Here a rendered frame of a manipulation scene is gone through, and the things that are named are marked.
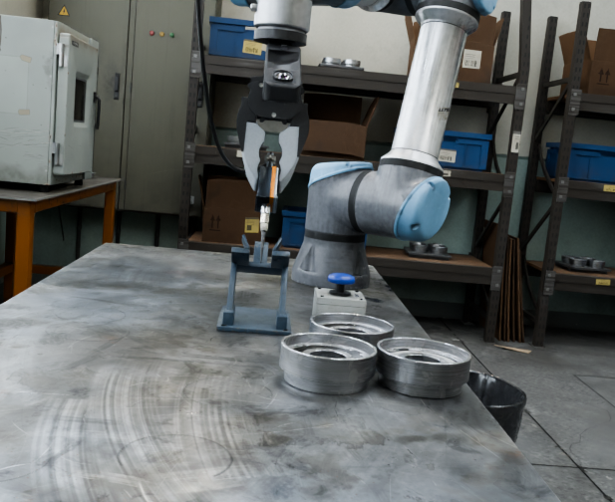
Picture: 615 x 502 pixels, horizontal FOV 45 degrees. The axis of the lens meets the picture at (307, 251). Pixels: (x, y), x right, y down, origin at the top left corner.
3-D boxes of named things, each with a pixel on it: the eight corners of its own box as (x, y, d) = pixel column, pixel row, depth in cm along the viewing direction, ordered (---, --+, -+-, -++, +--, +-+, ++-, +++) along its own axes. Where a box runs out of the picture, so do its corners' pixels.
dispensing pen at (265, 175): (249, 254, 93) (260, 142, 101) (248, 268, 97) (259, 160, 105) (267, 255, 94) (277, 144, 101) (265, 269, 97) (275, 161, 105)
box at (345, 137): (376, 161, 429) (383, 94, 424) (286, 153, 427) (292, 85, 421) (367, 160, 471) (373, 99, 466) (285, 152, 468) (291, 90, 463)
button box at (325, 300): (364, 332, 106) (367, 298, 105) (314, 328, 105) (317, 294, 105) (357, 319, 114) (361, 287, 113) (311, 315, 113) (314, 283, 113)
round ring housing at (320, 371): (318, 402, 75) (322, 364, 74) (259, 373, 83) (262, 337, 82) (393, 389, 81) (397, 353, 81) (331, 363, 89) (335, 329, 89)
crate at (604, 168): (620, 184, 480) (625, 149, 477) (650, 187, 442) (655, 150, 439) (541, 176, 477) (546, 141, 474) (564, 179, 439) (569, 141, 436)
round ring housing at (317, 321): (306, 362, 88) (309, 328, 88) (307, 339, 99) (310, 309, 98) (395, 371, 88) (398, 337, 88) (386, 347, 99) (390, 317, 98)
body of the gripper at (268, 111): (299, 126, 107) (307, 41, 105) (302, 125, 98) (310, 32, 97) (246, 122, 106) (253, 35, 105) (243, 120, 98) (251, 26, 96)
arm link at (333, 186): (327, 225, 151) (334, 158, 149) (385, 235, 143) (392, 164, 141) (291, 227, 141) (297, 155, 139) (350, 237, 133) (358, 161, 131)
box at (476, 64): (498, 85, 426) (507, 14, 421) (401, 76, 428) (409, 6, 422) (485, 90, 462) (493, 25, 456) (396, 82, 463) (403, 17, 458)
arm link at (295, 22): (313, -3, 96) (250, -10, 95) (310, 34, 96) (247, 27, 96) (310, 7, 103) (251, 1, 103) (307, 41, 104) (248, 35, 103)
